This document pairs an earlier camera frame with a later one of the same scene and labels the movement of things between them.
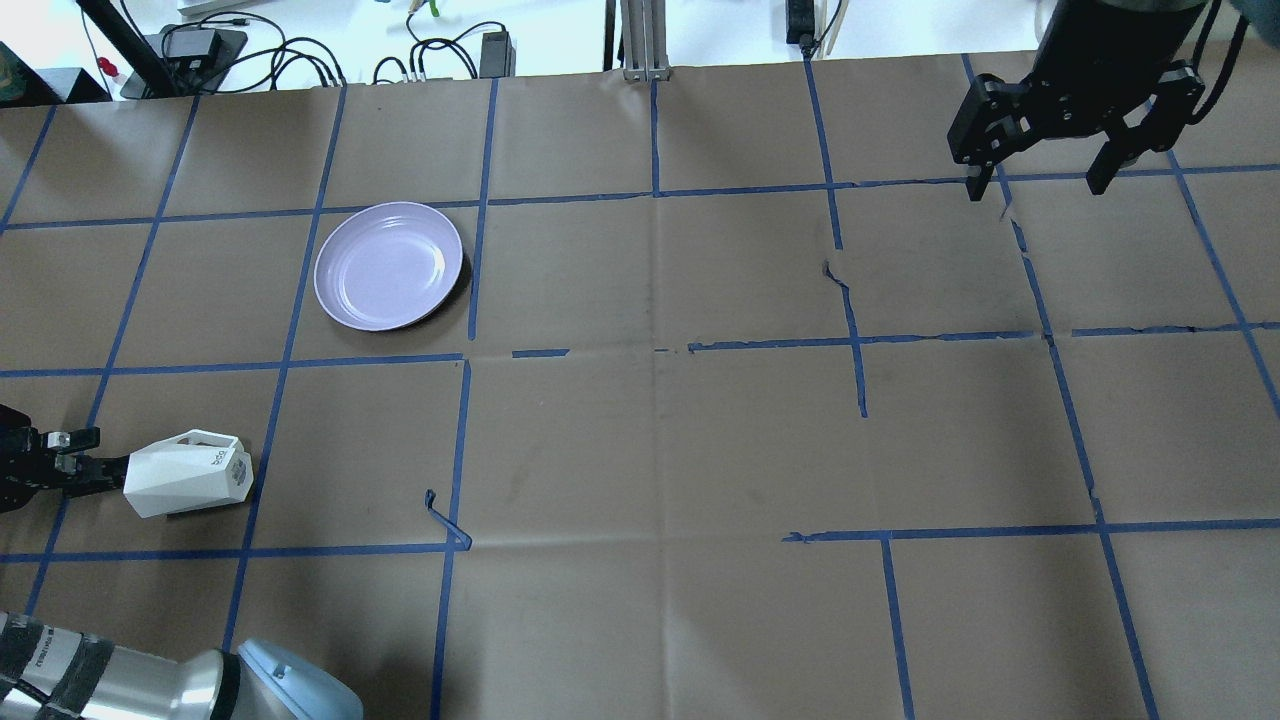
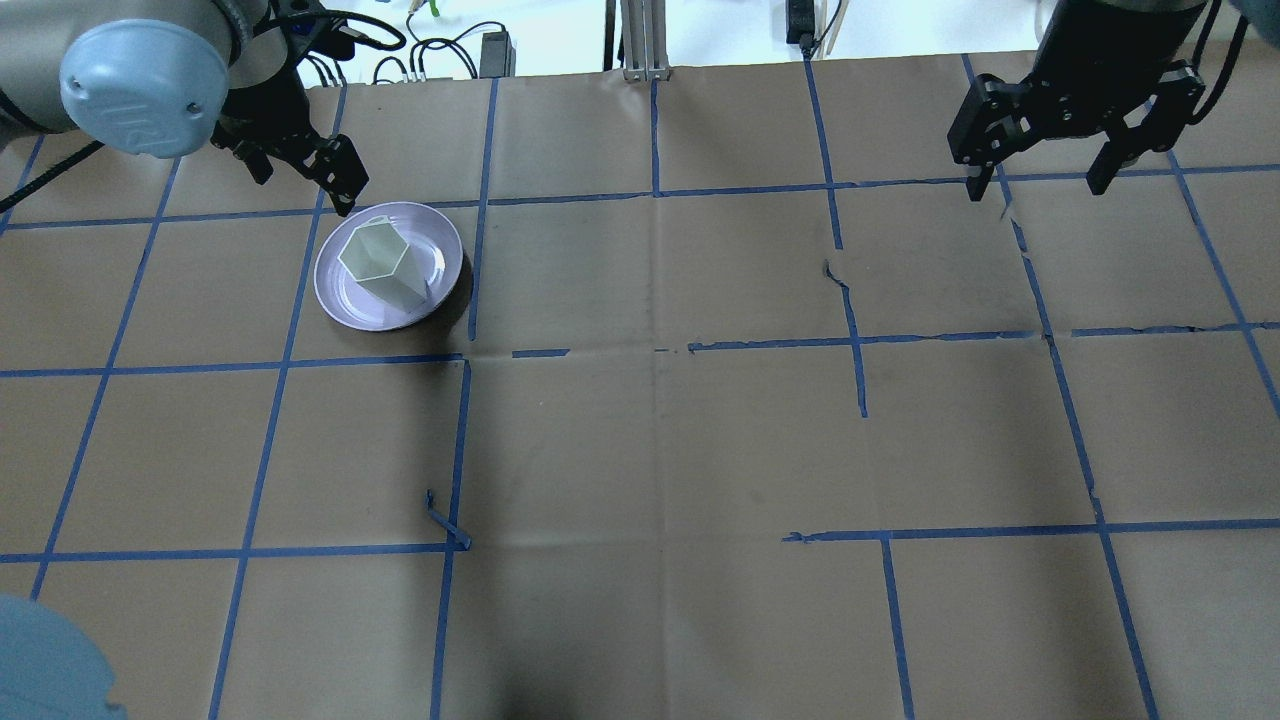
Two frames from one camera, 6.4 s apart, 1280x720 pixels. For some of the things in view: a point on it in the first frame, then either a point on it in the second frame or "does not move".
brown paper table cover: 744,408 does not move
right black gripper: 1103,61 does not move
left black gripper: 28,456 to 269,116
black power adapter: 498,56 does not move
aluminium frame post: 643,24 does not move
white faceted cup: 191,470 to 383,259
